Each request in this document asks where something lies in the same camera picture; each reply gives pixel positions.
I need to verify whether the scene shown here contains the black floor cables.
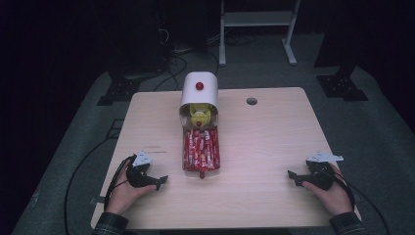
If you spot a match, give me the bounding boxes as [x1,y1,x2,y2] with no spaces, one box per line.
[152,27,220,93]

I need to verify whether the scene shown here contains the white dispenser box red knob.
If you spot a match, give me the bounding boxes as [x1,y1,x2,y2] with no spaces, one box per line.
[178,70,220,130]

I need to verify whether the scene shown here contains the long black floor cable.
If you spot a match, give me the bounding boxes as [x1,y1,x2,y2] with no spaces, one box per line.
[64,136,112,235]

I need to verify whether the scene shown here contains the yellow round toy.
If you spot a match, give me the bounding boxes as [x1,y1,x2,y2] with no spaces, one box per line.
[188,102,213,128]

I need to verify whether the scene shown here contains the person's left hand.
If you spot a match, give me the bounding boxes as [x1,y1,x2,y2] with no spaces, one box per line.
[105,163,158,216]

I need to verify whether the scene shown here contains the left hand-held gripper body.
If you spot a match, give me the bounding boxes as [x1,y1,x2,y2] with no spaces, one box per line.
[125,150,155,189]

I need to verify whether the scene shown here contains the black stand base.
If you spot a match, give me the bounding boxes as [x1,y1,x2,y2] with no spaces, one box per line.
[316,73,370,103]
[96,75,142,107]

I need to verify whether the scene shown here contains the right hand-held gripper black cable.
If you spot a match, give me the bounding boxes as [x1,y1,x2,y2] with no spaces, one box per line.
[331,170,392,235]

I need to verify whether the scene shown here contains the white metal table frame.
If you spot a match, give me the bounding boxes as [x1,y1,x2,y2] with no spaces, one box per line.
[218,0,302,68]

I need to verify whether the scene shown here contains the left hand-held gripper black cable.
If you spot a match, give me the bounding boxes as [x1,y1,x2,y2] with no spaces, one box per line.
[103,155,137,212]

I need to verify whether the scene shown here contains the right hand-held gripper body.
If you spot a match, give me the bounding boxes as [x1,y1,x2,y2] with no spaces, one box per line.
[305,150,345,192]

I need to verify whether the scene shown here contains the person's right hand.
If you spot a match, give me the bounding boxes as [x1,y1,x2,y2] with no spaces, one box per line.
[300,164,355,217]

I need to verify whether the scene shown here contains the pile of red candy packets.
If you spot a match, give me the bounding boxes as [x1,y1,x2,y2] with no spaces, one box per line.
[181,126,221,173]

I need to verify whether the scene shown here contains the pile of red snack sticks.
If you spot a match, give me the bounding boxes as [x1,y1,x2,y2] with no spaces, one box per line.
[183,128,220,171]

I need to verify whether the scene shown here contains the hand-held gripper black cable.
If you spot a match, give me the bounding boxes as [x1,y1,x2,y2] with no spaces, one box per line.
[331,170,392,235]
[103,155,137,212]

